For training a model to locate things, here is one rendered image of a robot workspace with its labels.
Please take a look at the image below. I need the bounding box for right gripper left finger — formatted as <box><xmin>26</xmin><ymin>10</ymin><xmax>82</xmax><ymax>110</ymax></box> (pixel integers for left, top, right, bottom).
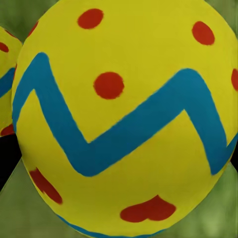
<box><xmin>0</xmin><ymin>133</ymin><xmax>22</xmax><ymax>191</ymax></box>

